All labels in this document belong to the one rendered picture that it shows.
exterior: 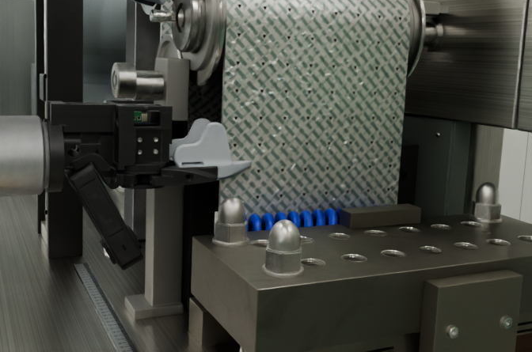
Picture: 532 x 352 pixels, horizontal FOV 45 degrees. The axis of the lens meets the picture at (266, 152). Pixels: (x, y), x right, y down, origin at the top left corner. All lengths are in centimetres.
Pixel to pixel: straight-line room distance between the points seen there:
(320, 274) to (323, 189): 21
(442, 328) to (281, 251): 16
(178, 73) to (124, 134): 15
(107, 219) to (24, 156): 10
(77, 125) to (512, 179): 356
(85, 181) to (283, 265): 21
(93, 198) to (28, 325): 22
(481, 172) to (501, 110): 29
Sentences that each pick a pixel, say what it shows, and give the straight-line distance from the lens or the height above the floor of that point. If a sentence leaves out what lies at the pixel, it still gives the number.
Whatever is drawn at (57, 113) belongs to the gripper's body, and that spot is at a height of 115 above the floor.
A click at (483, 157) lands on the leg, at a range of 109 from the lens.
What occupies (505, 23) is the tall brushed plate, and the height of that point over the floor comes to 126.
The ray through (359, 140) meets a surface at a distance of 78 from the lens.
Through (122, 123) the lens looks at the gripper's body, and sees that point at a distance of 63.
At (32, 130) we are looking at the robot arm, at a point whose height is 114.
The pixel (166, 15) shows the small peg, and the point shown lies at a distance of 75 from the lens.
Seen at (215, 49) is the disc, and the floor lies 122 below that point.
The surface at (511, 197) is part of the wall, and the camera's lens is 406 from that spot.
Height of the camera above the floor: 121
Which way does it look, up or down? 8 degrees down
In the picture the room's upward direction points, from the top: 3 degrees clockwise
